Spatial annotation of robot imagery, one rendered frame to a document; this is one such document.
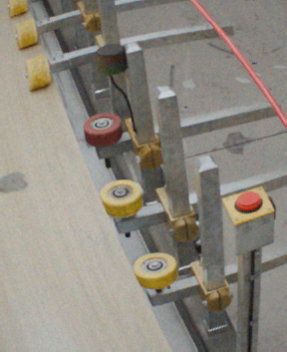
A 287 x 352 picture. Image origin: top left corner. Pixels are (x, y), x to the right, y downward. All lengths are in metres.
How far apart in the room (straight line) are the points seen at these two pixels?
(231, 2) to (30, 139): 2.63
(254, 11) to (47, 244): 2.90
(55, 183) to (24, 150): 0.16
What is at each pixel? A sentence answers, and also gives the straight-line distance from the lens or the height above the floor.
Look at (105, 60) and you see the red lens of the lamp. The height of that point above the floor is 1.10.
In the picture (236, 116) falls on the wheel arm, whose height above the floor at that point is 0.86.
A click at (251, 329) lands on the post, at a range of 1.98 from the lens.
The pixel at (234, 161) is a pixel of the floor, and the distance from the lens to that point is 4.05.
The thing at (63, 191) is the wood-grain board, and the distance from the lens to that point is 2.45.
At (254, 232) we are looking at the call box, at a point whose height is 1.19.
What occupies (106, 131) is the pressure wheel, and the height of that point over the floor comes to 0.91.
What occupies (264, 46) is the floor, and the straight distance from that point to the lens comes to 4.74.
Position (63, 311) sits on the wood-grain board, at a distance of 2.14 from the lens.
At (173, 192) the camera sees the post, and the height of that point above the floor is 0.92.
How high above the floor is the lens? 2.31
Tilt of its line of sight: 34 degrees down
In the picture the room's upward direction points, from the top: 8 degrees counter-clockwise
